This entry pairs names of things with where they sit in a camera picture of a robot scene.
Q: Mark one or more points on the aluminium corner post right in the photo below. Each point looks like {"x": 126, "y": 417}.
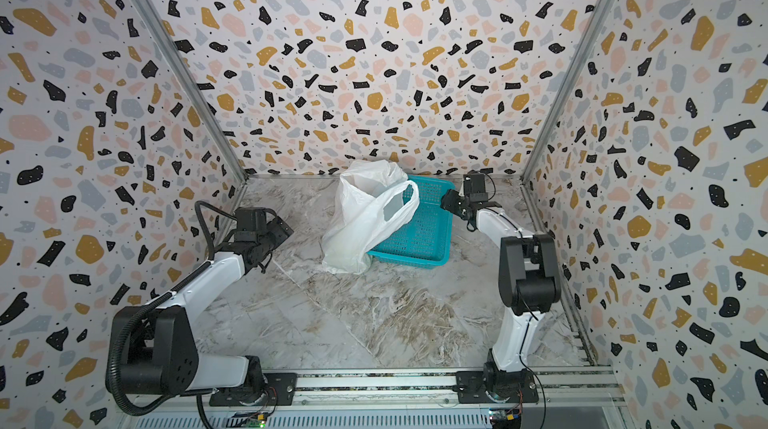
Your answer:
{"x": 579, "y": 60}

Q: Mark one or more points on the white plastic bag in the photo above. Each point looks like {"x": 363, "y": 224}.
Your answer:
{"x": 373, "y": 200}

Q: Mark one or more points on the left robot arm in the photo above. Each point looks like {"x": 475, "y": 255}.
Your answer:
{"x": 152, "y": 349}

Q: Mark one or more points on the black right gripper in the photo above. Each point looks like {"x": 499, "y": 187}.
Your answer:
{"x": 456, "y": 202}

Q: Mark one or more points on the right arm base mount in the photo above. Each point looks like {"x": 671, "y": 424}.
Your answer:
{"x": 496, "y": 387}

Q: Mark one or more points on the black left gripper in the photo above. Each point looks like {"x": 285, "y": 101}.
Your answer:
{"x": 277, "y": 228}

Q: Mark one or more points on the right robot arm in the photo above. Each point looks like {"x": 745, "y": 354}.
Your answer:
{"x": 528, "y": 281}

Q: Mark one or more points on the teal plastic basket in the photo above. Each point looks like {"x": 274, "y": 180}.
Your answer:
{"x": 425, "y": 241}

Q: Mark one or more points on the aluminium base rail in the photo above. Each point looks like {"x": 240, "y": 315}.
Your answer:
{"x": 570, "y": 397}

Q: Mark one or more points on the aluminium corner post left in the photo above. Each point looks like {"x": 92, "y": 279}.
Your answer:
{"x": 167, "y": 48}

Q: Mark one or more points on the aluminium corner post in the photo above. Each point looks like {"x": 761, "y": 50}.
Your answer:
{"x": 167, "y": 48}
{"x": 579, "y": 60}

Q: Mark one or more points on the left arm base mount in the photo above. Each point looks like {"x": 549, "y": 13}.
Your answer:
{"x": 269, "y": 390}

